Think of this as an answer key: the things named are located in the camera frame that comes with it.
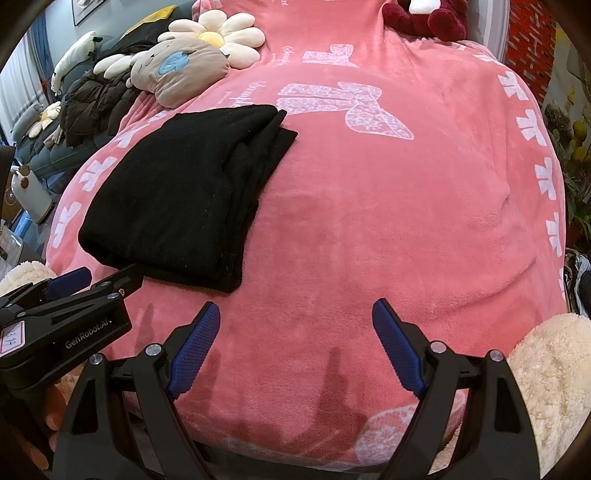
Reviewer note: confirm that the beige bear pillow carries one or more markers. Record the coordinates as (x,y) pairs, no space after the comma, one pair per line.
(194,71)

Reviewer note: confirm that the white kettle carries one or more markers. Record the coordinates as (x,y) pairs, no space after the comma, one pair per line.
(27,189)

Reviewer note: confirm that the black garment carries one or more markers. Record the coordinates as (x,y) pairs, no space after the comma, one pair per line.
(175,194)

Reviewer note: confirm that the black puffer jacket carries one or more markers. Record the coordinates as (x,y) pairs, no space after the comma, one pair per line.
(94,104)

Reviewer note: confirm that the black and yellow pillow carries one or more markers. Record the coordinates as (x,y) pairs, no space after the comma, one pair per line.
(154,18)

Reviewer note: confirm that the pale curtain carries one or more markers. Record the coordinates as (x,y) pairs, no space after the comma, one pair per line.
(18,87)

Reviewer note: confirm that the person's left hand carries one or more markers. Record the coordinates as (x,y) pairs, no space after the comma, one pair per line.
(48,413)

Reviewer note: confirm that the pink bow-print blanket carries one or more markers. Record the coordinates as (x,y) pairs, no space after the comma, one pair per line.
(369,230)

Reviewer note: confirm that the cream fleece clothing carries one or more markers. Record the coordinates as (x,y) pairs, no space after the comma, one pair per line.
(551,392)
(23,276)

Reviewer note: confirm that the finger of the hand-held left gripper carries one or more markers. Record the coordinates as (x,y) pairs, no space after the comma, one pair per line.
(117,282)
(69,280)

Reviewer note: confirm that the framed picture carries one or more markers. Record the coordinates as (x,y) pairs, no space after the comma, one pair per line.
(85,8)

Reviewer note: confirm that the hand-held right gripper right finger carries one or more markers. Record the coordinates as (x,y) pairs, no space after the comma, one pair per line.
(397,346)

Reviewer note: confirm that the green potted plant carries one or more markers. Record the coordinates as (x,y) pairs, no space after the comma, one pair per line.
(570,157)

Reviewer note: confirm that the dark red plush toy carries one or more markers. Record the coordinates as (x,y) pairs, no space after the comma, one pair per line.
(445,21)

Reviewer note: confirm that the white flower pillow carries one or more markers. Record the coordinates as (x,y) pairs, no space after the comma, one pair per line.
(233,34)

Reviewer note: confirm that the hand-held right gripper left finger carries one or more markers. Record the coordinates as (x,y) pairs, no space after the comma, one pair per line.
(194,350)

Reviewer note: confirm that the small flower plush toy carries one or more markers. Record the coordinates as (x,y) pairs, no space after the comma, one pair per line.
(46,121)

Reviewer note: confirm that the white animal plush toy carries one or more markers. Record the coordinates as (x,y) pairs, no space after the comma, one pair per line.
(76,55)

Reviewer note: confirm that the blue sofa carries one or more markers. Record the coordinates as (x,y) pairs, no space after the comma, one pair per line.
(62,159)

